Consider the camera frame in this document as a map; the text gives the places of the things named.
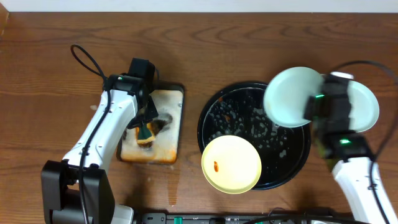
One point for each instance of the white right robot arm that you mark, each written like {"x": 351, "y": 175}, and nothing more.
{"x": 354, "y": 168}

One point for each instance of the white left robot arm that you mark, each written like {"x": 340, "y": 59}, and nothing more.
{"x": 77, "y": 189}

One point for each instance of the rectangular black soap tray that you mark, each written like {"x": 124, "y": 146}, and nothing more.
{"x": 168, "y": 99}

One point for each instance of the mint green plate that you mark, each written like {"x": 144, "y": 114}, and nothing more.
{"x": 287, "y": 94}
{"x": 364, "y": 107}

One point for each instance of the pale yellow plate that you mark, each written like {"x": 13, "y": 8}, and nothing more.
{"x": 231, "y": 164}

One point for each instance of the green yellow sponge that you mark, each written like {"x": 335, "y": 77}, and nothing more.
{"x": 145, "y": 134}

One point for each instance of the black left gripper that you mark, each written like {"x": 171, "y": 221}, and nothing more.
{"x": 146, "y": 115}

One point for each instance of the round black tray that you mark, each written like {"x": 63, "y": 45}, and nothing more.
{"x": 238, "y": 110}

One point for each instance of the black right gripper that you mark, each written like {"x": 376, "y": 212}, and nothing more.
{"x": 311, "y": 108}

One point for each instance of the black rail at table edge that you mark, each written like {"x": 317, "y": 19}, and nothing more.
{"x": 163, "y": 218}

